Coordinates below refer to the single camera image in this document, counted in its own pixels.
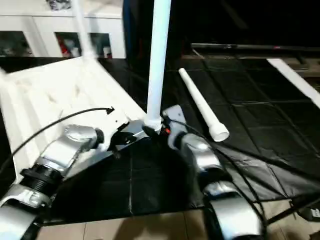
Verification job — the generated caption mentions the white plastic table leg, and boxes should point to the white plastic table leg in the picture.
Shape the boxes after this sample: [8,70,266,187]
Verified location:
[178,67,230,143]
[72,0,100,62]
[142,0,173,132]

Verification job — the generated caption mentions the black mat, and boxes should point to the black mat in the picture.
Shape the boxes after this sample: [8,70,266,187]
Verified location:
[0,56,320,223]

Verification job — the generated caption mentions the black box gold label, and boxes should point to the black box gold label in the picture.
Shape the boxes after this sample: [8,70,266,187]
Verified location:
[122,0,193,66]

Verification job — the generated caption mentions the white cabinet glass doors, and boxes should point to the white cabinet glass doors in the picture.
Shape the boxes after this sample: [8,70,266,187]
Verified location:
[0,9,126,60]

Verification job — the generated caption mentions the white flat board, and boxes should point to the white flat board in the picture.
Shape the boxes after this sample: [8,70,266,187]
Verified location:
[266,58,320,110]

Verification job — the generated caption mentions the black stand leg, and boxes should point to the black stand leg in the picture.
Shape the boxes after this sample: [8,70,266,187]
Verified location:
[264,197,320,226]

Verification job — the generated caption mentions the speckled ornament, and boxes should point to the speckled ornament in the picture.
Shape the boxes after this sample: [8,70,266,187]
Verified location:
[45,0,63,10]

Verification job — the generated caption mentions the grey floor box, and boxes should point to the grey floor box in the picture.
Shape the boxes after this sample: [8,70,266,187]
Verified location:
[299,206,320,222]

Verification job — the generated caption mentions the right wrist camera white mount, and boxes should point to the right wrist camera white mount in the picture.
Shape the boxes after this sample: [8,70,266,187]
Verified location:
[162,104,187,151]

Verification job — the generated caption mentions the black left camera cable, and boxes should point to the black left camera cable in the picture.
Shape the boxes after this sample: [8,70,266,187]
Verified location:
[0,106,115,173]

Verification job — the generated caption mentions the silver metal rail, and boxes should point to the silver metal rail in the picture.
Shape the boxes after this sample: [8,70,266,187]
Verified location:
[191,42,320,51]

